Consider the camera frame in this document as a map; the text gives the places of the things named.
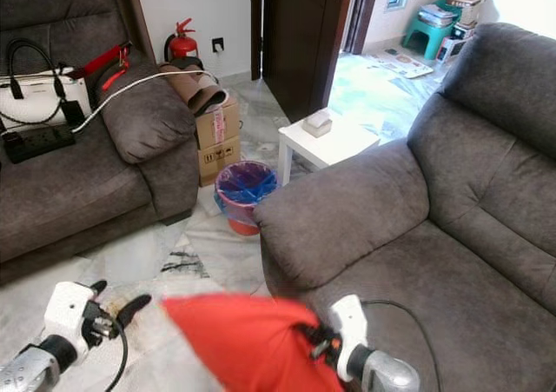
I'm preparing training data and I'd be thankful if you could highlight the red pillow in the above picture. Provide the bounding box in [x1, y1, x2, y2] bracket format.
[161, 292, 344, 392]

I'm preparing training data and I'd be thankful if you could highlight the grey fabric sofa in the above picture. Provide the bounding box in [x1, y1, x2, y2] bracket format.
[0, 0, 199, 284]
[254, 23, 556, 392]

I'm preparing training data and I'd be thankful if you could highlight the printed floor mat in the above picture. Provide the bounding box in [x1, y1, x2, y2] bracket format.
[369, 51, 435, 78]

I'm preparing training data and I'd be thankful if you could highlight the black power strip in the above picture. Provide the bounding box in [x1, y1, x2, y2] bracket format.
[3, 124, 77, 164]

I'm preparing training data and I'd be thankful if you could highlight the red bin with blue bag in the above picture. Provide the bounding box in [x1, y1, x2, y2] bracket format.
[215, 161, 279, 236]

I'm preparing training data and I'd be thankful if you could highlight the black power adapter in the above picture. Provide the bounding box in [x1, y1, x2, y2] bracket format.
[61, 99, 83, 125]

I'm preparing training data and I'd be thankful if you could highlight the brown cardboard box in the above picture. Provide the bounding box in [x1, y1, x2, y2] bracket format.
[195, 96, 242, 187]

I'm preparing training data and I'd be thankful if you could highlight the white side table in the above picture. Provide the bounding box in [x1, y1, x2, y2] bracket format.
[278, 116, 381, 186]

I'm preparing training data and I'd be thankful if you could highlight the white and black handbag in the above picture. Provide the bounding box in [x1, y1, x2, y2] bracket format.
[0, 37, 92, 130]

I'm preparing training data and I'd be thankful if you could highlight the beige tissue box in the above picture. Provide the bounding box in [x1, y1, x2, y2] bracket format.
[302, 109, 334, 138]

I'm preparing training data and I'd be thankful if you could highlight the brown rolled mat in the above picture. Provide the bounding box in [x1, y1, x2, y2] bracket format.
[159, 59, 229, 115]

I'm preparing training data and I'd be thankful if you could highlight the red fire extinguisher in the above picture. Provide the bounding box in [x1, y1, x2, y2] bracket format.
[164, 18, 197, 63]

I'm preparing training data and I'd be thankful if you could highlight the dark wooden door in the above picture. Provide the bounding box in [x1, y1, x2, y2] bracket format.
[250, 0, 381, 123]

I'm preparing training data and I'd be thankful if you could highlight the green plastic stool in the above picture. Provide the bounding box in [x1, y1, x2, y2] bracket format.
[402, 10, 457, 60]

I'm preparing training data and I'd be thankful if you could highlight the stack of papers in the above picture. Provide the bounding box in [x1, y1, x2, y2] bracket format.
[419, 3, 457, 26]

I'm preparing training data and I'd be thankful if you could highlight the stack of small boxes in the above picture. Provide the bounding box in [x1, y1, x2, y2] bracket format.
[437, 0, 486, 63]

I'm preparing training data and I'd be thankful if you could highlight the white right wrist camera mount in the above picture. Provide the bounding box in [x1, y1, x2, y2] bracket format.
[328, 295, 368, 358]

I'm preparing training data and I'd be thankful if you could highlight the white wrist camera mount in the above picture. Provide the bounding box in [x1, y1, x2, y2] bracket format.
[43, 281, 98, 345]
[328, 295, 368, 358]

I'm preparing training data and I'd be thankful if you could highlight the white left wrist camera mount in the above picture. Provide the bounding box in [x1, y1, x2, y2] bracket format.
[43, 281, 98, 345]

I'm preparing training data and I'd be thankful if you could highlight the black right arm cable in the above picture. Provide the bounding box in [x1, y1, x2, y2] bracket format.
[363, 300, 440, 392]

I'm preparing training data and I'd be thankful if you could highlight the white cable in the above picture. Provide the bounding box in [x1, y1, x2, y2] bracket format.
[71, 69, 214, 134]

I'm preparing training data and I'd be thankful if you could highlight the red strap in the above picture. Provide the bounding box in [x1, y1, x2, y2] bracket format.
[68, 43, 131, 91]

